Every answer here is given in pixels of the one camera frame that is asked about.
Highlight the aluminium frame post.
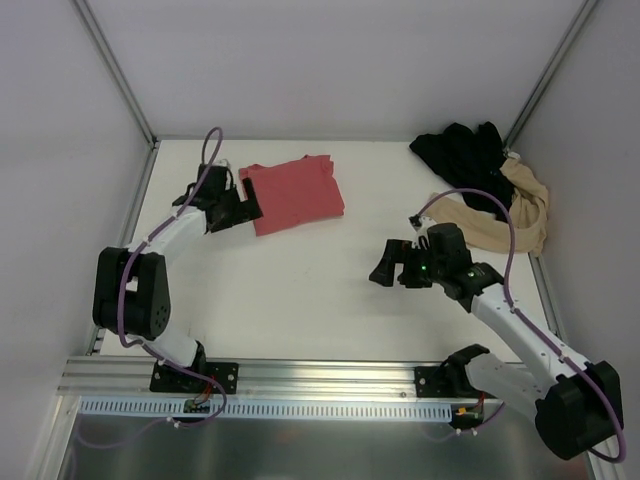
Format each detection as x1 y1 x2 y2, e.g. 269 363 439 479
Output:
70 0 157 149
503 0 601 149

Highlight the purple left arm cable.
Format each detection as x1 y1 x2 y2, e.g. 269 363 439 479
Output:
74 127 229 449

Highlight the pink t shirt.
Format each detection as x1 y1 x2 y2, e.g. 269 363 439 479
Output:
239 155 345 236

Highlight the right aluminium frame post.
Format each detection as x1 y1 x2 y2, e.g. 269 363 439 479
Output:
503 0 601 149

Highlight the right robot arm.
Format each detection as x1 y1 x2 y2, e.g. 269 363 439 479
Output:
369 223 626 460

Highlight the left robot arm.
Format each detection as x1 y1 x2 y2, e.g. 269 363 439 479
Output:
92 163 262 393

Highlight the white slotted cable duct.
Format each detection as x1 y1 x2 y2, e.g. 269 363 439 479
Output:
78 396 453 423

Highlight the aluminium front rail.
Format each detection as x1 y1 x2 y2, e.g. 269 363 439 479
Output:
55 355 440 402

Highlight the black t shirt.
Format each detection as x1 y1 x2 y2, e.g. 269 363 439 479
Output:
409 121 515 222

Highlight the beige t shirt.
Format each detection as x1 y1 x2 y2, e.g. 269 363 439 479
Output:
426 152 549 255

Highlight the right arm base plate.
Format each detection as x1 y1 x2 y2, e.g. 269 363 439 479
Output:
413 364 481 399

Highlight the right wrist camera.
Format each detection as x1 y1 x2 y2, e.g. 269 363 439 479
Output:
409 215 431 249

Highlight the left aluminium frame post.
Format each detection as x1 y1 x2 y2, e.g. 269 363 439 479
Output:
70 0 157 149

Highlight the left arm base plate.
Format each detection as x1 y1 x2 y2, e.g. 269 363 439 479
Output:
149 361 239 395

